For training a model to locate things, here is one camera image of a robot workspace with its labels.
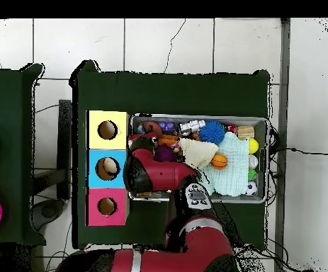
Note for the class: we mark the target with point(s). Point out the cream muslin cloth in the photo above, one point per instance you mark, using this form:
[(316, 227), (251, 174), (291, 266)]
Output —
[(197, 153)]

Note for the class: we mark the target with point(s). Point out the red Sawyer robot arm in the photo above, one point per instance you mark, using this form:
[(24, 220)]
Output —
[(163, 175)]

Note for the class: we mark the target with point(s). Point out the wooden box with three holes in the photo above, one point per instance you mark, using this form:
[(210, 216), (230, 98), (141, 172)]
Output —
[(95, 141)]

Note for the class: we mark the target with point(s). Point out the silver mesh bin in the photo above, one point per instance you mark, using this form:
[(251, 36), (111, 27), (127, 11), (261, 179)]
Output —
[(261, 127)]

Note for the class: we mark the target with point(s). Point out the brown toy football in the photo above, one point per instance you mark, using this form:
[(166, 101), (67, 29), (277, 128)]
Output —
[(156, 129)]

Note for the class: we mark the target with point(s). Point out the orange plastic building block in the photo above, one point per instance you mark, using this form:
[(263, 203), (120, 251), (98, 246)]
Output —
[(168, 139)]

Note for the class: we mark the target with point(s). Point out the purple spiky ball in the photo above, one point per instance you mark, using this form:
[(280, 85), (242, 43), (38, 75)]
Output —
[(166, 154)]

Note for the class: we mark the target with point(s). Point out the silver toy robot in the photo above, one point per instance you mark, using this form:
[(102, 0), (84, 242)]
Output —
[(192, 126)]

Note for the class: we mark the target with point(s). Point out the dark green table cloth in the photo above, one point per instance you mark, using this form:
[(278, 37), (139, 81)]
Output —
[(180, 93), (10, 113)]

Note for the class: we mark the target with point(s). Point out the orange toy basketball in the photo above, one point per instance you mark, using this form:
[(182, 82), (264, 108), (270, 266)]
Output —
[(219, 161)]

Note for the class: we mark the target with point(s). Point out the light blue muslin cloth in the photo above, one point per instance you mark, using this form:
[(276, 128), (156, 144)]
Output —
[(231, 178)]

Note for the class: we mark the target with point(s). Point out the yellow ball with white seam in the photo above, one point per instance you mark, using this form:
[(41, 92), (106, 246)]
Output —
[(253, 146)]

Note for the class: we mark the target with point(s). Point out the small toy soccer ball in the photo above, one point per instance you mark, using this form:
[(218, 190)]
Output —
[(251, 188)]

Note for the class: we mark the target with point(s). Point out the grey metal post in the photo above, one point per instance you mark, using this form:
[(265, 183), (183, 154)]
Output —
[(282, 198)]

